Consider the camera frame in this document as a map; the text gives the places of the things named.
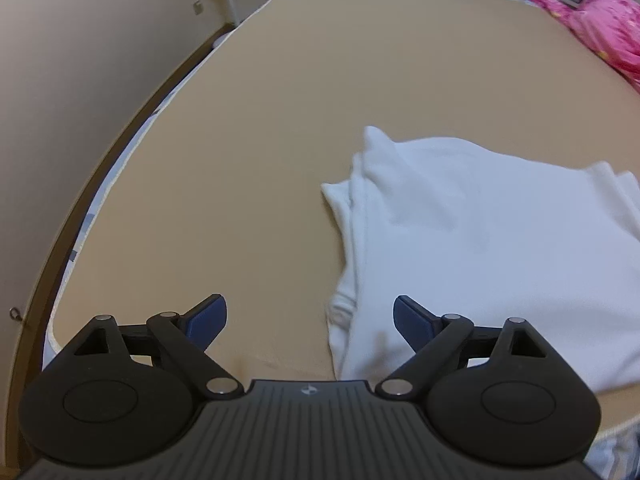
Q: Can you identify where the white long-sleeve shirt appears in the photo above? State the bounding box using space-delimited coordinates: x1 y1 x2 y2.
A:
322 127 639 392

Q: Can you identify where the tan mattress bed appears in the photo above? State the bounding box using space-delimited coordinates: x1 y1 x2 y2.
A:
41 0 640 478

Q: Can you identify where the pink floral quilt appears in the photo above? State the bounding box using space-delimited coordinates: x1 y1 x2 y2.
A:
529 0 640 91

